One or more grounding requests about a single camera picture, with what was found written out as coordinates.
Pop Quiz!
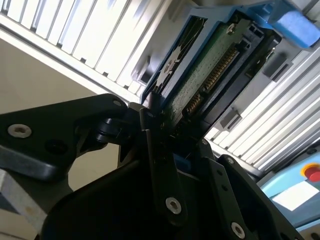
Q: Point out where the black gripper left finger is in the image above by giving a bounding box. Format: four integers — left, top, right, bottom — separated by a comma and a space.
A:
0, 91, 189, 227

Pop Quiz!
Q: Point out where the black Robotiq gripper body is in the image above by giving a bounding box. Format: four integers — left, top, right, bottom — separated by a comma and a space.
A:
41, 157, 226, 240

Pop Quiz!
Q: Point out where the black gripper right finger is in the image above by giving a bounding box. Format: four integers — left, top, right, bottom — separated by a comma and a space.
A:
199, 138, 309, 240

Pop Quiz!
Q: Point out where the hard disk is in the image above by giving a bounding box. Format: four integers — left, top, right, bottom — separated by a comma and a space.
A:
139, 0, 320, 173

